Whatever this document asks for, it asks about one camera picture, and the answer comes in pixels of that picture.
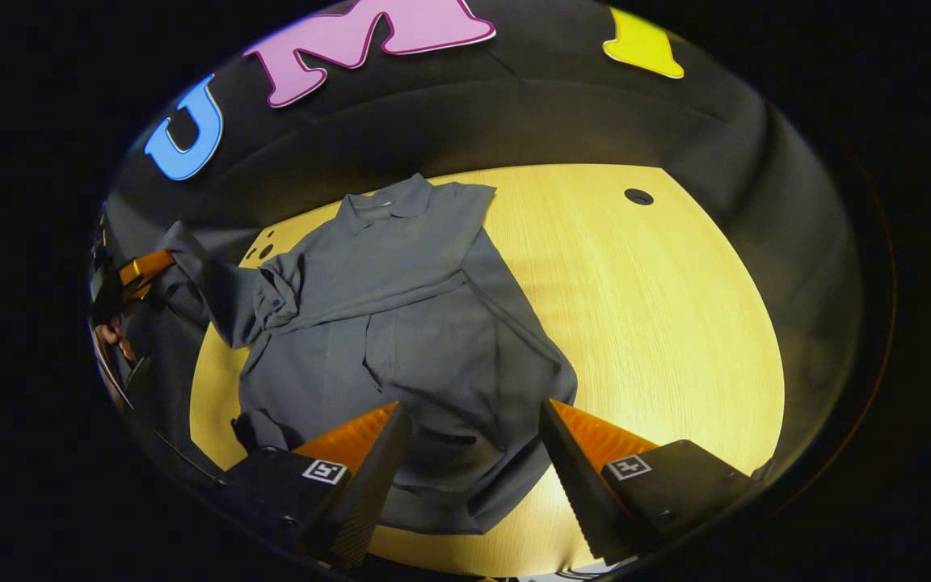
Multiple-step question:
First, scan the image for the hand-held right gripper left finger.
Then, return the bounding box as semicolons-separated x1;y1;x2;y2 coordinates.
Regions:
207;402;414;571

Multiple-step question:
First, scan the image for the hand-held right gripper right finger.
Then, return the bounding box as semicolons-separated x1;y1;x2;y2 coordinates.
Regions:
538;398;754;567

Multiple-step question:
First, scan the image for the grey long-sleeved shirt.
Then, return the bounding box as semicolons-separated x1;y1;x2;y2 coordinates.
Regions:
154;172;579;537

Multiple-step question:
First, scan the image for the black backdrop cloth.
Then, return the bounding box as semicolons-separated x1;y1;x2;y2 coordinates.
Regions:
94;0;866;486

